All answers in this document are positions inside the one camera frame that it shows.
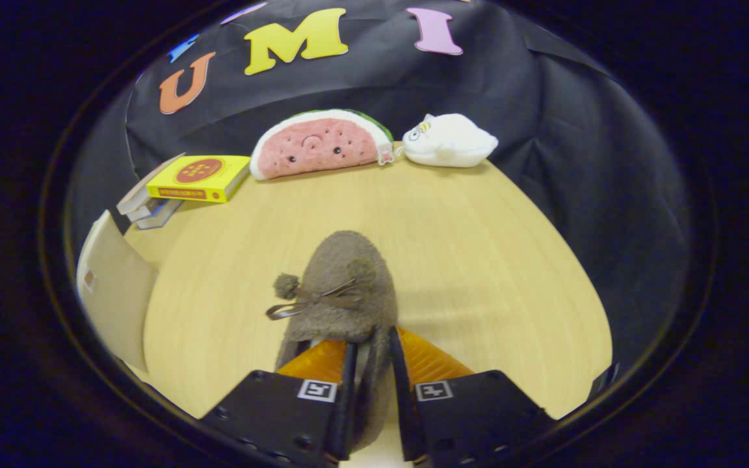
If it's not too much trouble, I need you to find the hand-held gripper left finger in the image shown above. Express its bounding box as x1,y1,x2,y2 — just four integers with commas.
200,338,357,468

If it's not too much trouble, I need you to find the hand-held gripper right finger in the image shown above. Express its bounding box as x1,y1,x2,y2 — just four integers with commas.
388,325,554,465

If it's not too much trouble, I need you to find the brown fuzzy shoe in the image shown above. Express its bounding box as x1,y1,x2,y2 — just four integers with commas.
266,230,400,452

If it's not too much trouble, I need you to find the beige fabric storage box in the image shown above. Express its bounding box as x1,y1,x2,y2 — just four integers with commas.
77,209,159,372

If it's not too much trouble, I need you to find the blue book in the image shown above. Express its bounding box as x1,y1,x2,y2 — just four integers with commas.
135,198,183,230

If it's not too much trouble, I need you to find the yellow book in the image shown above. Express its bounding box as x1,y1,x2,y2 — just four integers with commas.
146,155,252,203

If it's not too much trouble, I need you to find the beige book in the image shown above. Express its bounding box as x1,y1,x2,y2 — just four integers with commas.
116,153,187,215

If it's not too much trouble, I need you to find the white plush toy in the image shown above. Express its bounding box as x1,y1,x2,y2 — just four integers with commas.
402,113,499,168

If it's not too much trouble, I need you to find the watermelon plush toy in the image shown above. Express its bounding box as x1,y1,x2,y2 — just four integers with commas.
250,109,395,181

